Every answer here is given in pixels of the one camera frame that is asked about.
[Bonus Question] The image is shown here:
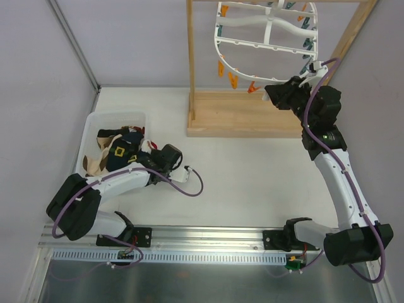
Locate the orange clothespin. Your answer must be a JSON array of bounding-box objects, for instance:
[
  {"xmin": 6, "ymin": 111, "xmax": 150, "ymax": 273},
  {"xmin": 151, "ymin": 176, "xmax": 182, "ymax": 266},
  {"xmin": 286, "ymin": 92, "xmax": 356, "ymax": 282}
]
[
  {"xmin": 247, "ymin": 81, "xmax": 261, "ymax": 93},
  {"xmin": 218, "ymin": 55, "xmax": 225, "ymax": 78},
  {"xmin": 228, "ymin": 72, "xmax": 239, "ymax": 90}
]

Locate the orange clothespin lower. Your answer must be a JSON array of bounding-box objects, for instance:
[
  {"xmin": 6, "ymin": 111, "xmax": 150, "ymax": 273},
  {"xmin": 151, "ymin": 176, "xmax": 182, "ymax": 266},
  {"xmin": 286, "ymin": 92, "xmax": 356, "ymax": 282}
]
[{"xmin": 247, "ymin": 81, "xmax": 261, "ymax": 93}]

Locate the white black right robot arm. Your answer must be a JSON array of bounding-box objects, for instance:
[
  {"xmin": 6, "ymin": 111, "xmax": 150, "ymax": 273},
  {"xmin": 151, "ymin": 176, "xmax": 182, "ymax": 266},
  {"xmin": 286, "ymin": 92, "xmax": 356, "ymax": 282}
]
[{"xmin": 265, "ymin": 76, "xmax": 393, "ymax": 266}]

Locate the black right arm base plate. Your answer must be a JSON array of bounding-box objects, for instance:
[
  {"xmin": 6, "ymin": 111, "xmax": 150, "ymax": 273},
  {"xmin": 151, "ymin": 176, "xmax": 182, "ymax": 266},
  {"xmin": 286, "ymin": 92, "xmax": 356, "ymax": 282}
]
[{"xmin": 262, "ymin": 230, "xmax": 319, "ymax": 252}]

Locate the aluminium mounting rail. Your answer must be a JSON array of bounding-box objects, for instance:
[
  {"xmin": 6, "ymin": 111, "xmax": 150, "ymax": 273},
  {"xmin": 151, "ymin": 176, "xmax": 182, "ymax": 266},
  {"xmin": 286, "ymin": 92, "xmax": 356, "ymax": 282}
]
[{"xmin": 38, "ymin": 222, "xmax": 351, "ymax": 252}]

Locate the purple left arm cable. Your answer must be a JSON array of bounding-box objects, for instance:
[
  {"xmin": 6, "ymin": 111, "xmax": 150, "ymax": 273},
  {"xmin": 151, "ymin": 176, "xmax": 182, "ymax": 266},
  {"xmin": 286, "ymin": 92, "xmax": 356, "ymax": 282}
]
[{"xmin": 51, "ymin": 165, "xmax": 204, "ymax": 269}]

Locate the wooden hanger stand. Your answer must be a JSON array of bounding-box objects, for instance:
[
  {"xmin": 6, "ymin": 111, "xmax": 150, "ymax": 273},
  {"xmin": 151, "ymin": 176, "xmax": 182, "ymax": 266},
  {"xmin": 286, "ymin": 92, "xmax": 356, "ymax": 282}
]
[{"xmin": 186, "ymin": 1, "xmax": 377, "ymax": 138}]

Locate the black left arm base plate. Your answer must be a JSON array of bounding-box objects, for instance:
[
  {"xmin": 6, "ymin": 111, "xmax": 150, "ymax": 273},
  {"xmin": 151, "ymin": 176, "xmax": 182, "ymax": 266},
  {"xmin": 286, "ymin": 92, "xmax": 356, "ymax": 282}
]
[{"xmin": 96, "ymin": 226, "xmax": 153, "ymax": 248}]

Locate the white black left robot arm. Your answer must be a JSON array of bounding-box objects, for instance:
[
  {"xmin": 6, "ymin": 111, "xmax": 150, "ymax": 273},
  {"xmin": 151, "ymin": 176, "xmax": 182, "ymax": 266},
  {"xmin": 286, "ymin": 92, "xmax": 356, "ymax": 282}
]
[{"xmin": 46, "ymin": 144, "xmax": 182, "ymax": 246}]

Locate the navy santa sock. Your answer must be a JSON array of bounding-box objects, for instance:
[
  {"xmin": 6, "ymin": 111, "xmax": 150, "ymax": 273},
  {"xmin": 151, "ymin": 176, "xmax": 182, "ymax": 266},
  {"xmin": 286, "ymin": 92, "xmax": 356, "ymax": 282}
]
[{"xmin": 105, "ymin": 140, "xmax": 158, "ymax": 172}]

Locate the pile of dark socks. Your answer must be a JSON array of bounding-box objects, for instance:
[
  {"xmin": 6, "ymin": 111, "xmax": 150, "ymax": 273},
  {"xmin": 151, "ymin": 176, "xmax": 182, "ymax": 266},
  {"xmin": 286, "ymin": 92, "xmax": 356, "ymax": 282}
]
[{"xmin": 97, "ymin": 126, "xmax": 145, "ymax": 150}]

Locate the white plastic clip hanger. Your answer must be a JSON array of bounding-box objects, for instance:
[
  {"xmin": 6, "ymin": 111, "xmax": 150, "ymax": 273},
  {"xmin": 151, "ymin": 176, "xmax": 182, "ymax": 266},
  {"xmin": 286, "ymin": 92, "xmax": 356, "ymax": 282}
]
[{"xmin": 214, "ymin": 1, "xmax": 319, "ymax": 84}]

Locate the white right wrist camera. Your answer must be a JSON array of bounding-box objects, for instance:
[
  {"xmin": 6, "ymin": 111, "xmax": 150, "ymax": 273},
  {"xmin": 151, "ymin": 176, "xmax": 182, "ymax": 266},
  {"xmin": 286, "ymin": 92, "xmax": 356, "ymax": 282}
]
[{"xmin": 299, "ymin": 61, "xmax": 328, "ymax": 88}]

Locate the beige brown sock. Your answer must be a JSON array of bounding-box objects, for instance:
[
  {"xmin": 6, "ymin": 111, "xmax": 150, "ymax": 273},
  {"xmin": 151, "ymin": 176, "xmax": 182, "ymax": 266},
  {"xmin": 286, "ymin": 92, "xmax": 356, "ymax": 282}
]
[{"xmin": 83, "ymin": 134, "xmax": 122, "ymax": 177}]

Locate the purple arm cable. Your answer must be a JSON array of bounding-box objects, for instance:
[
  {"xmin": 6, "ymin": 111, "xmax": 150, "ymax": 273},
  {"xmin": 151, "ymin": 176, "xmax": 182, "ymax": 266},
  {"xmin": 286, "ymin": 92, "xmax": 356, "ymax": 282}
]
[
  {"xmin": 51, "ymin": 165, "xmax": 204, "ymax": 269},
  {"xmin": 302, "ymin": 57, "xmax": 388, "ymax": 284}
]

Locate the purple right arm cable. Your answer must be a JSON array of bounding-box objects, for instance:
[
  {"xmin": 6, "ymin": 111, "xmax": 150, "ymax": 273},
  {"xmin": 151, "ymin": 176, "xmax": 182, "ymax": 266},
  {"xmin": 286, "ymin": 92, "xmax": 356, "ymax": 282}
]
[{"xmin": 302, "ymin": 57, "xmax": 388, "ymax": 284}]

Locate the orange clothespin middle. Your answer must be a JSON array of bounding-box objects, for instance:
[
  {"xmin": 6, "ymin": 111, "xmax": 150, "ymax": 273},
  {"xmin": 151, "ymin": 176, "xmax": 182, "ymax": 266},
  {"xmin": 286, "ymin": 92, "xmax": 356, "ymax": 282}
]
[{"xmin": 228, "ymin": 72, "xmax": 239, "ymax": 90}]

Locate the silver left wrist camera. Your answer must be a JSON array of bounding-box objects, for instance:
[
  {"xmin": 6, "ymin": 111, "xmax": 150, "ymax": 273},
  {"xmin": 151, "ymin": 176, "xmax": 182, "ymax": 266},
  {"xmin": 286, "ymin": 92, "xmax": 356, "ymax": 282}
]
[{"xmin": 174, "ymin": 165, "xmax": 193, "ymax": 183}]

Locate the white slotted cable duct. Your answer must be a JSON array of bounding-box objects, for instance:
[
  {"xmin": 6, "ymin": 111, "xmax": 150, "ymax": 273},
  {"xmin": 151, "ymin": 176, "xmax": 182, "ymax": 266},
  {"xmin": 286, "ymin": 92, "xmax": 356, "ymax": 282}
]
[{"xmin": 52, "ymin": 249, "xmax": 287, "ymax": 266}]

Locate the white perforated plastic basket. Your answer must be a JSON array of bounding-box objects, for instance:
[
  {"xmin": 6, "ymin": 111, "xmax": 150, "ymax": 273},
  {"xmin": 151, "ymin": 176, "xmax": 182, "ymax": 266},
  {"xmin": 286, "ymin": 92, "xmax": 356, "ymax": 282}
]
[{"xmin": 73, "ymin": 109, "xmax": 149, "ymax": 176}]

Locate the orange clothespin upper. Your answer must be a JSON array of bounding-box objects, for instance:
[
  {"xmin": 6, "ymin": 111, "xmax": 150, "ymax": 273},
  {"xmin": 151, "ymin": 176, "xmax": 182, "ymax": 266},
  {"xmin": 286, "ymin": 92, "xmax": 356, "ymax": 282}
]
[{"xmin": 218, "ymin": 55, "xmax": 225, "ymax": 78}]

